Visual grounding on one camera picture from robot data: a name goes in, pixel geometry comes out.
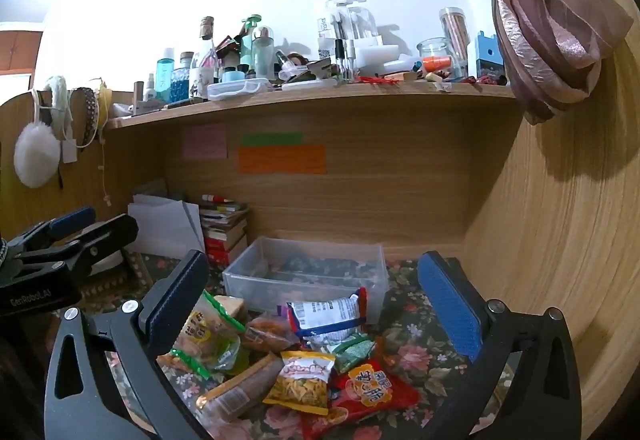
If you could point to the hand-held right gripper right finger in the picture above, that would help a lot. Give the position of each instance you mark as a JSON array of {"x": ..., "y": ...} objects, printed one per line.
[{"x": 450, "y": 305}]

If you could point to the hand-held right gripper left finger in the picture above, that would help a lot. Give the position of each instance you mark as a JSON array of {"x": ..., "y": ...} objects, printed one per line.
[{"x": 170, "y": 292}]

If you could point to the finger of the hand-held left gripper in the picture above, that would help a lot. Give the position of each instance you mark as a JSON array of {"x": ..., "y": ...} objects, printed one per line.
[
  {"x": 112, "y": 235},
  {"x": 72, "y": 222}
]

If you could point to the triangular sandwich packet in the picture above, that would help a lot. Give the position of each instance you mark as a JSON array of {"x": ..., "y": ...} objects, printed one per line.
[{"x": 232, "y": 306}]

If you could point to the clear plastic storage container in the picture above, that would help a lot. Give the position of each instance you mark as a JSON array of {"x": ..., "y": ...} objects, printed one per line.
[{"x": 260, "y": 280}]

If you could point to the small green snack packet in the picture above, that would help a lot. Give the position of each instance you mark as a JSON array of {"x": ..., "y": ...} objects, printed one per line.
[{"x": 355, "y": 350}]

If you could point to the clear packet of orange buns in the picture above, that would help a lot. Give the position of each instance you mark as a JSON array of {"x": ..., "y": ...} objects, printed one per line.
[{"x": 267, "y": 335}]

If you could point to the red snack packet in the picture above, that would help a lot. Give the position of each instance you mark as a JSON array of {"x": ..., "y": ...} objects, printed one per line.
[{"x": 370, "y": 387}]

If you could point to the long brown bread packet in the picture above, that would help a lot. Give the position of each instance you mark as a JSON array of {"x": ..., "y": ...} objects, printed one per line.
[{"x": 235, "y": 390}]

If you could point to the blue and white snack packet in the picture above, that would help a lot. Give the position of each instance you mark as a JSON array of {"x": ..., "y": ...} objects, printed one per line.
[{"x": 325, "y": 312}]

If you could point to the yellow snack packet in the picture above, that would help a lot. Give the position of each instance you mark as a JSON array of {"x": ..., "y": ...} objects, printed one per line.
[{"x": 300, "y": 385}]

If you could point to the white folded paper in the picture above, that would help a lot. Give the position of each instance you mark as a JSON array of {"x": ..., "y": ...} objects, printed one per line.
[{"x": 160, "y": 225}]

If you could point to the beige patterned cloth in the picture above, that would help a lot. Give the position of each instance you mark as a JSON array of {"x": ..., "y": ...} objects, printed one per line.
[{"x": 115, "y": 285}]

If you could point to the dark floral tablecloth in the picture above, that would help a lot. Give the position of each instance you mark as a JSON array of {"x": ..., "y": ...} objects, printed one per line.
[{"x": 415, "y": 350}]

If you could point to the white paper tag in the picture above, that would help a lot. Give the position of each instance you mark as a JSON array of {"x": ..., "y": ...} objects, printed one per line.
[{"x": 68, "y": 151}]

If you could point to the white fluffy earmuffs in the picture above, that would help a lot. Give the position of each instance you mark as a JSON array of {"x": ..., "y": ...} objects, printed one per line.
[{"x": 30, "y": 154}]

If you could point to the stack of books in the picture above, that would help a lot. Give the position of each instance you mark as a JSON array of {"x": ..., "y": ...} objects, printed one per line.
[{"x": 225, "y": 232}]

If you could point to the red and white tube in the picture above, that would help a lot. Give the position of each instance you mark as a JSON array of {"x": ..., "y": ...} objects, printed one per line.
[{"x": 217, "y": 198}]

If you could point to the dark studded headband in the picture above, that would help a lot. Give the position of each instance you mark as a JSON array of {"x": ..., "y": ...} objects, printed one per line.
[{"x": 92, "y": 114}]

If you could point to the pink paper note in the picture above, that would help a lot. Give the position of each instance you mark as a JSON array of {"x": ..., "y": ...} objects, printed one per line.
[{"x": 204, "y": 141}]

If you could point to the cardboard tube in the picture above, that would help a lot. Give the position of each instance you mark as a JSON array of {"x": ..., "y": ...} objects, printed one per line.
[{"x": 138, "y": 92}]

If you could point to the small white spray bottle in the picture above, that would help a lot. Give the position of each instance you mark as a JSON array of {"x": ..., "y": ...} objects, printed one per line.
[{"x": 150, "y": 89}]

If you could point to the blue liquid bottle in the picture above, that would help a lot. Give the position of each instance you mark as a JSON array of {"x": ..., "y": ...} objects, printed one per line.
[{"x": 164, "y": 79}]

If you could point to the jar of blue beads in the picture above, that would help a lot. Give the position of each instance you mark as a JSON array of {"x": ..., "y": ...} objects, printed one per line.
[{"x": 181, "y": 82}]

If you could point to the orange paper note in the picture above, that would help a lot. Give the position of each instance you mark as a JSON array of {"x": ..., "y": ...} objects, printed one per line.
[{"x": 282, "y": 159}]

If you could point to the brown cabinet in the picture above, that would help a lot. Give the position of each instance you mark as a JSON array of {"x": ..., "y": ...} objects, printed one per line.
[{"x": 20, "y": 49}]

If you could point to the green paper note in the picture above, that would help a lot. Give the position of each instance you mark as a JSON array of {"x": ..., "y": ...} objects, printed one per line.
[{"x": 272, "y": 138}]

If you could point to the clear lidded plastic box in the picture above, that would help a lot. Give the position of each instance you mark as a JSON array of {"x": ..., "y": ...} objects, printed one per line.
[{"x": 237, "y": 89}]

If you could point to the clear bottle with cork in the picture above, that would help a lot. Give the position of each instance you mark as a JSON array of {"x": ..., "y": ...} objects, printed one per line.
[{"x": 207, "y": 64}]

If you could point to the small model house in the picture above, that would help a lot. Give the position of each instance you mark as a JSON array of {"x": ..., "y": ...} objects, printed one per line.
[{"x": 227, "y": 52}]

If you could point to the wooden shelf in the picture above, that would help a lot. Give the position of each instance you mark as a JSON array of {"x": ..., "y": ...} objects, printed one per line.
[{"x": 350, "y": 98}]

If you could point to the green capped bottle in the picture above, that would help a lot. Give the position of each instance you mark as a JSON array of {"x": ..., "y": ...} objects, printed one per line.
[{"x": 248, "y": 44}]

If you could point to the clear glass bottle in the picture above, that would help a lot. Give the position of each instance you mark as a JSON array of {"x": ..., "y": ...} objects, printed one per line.
[{"x": 263, "y": 54}]

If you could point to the white oval lid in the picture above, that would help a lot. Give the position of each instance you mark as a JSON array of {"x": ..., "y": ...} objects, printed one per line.
[{"x": 310, "y": 84}]

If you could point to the blue box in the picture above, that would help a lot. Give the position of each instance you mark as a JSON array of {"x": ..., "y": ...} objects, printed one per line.
[{"x": 488, "y": 54}]

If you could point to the white box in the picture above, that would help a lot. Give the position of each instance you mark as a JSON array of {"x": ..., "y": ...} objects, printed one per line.
[{"x": 380, "y": 57}]

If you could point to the round glass jar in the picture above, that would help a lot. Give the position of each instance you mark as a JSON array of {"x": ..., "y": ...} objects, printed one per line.
[{"x": 435, "y": 47}]

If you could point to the tall clear canister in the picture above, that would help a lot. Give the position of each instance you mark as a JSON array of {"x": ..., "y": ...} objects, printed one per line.
[{"x": 455, "y": 34}]

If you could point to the clear brush packaging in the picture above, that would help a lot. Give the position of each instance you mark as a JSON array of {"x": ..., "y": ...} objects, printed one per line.
[{"x": 345, "y": 27}]

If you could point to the pink sheer curtain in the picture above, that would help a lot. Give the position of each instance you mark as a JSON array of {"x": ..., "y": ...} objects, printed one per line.
[{"x": 540, "y": 19}]

